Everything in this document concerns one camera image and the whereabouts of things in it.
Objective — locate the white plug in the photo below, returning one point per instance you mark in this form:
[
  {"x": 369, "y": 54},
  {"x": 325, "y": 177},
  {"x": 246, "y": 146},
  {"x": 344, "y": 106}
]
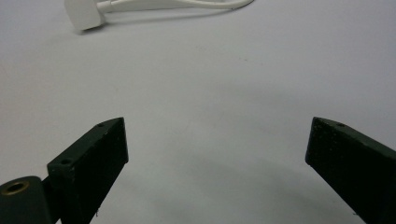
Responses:
[{"x": 84, "y": 13}]

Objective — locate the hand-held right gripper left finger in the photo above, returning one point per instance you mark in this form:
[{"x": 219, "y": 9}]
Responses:
[{"x": 90, "y": 168}]

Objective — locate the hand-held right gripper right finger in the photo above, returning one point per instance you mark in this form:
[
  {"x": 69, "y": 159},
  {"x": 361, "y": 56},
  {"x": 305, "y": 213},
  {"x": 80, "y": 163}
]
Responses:
[{"x": 355, "y": 168}]

